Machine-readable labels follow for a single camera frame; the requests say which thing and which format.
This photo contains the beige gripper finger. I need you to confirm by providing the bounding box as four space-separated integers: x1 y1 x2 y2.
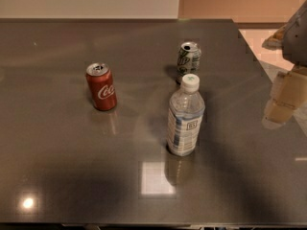
262 65 307 129

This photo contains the green and white soda can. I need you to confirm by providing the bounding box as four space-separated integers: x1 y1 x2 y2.
177 41 201 83

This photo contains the clear plastic water bottle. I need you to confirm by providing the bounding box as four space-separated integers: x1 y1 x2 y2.
167 74 205 156

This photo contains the red Coca-Cola can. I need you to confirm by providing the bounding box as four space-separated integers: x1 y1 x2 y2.
85 63 117 111

